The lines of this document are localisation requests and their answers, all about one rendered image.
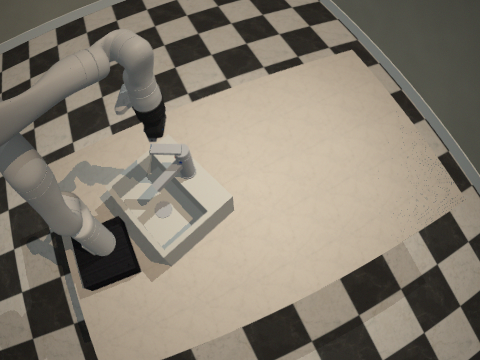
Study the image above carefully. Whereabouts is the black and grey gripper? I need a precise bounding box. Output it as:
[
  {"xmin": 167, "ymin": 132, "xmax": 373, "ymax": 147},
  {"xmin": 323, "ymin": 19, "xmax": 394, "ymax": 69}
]
[{"xmin": 114, "ymin": 84, "xmax": 166, "ymax": 142}]

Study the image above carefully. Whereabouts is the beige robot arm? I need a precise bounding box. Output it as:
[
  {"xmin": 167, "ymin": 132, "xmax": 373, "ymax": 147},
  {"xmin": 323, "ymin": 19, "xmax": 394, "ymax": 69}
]
[{"xmin": 0, "ymin": 29, "xmax": 157, "ymax": 256}]

